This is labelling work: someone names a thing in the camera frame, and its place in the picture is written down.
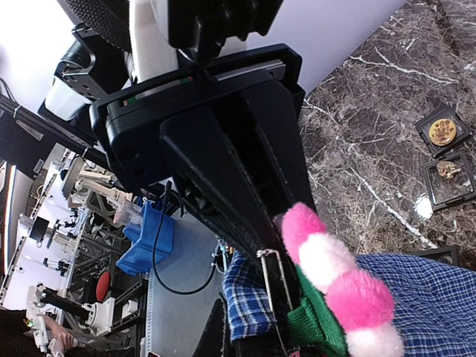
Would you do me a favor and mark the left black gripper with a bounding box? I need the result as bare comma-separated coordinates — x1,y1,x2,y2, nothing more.
89,43,317,309

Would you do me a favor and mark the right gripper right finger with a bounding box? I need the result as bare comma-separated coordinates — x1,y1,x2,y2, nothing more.
233,325,298,357

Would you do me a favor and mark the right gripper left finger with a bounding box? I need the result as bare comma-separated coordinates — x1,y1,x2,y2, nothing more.
193,298,229,357

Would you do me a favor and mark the pink flower brooch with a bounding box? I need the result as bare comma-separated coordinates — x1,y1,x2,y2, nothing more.
281,203,405,356

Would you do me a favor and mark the blue checkered shirt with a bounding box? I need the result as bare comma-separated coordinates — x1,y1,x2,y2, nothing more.
222,249,476,357

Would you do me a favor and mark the gold round brooch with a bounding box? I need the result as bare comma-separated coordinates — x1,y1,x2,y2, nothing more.
428,118,457,147

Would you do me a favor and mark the small bronze ornate brooch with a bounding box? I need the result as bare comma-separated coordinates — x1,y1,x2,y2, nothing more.
437,161,461,180

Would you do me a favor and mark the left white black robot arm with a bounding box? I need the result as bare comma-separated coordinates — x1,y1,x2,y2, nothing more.
55,1,312,266

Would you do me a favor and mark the blue plastic bin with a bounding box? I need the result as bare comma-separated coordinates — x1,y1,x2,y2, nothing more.
116,202,175,276

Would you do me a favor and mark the person in black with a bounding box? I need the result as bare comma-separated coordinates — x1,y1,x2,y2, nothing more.
1,308,75,356

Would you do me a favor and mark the white slotted cable duct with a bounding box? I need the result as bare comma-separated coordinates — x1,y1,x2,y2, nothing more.
141,268,161,356

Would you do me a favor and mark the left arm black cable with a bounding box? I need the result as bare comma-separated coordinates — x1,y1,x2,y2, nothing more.
152,181,219,295

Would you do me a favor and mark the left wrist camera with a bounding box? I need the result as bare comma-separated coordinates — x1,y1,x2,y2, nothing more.
128,0,282,83

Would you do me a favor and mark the left black display frame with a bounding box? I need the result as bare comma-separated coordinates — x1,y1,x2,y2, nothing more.
415,106,472,158

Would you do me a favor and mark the black display frame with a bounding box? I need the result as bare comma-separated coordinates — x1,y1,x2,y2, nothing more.
415,106,472,158
413,245,460,266
421,151,475,211

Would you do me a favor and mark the right black display frame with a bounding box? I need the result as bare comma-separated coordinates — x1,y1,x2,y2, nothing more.
413,245,460,266

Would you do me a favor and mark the middle black display frame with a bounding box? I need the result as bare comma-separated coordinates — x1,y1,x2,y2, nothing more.
421,151,475,211

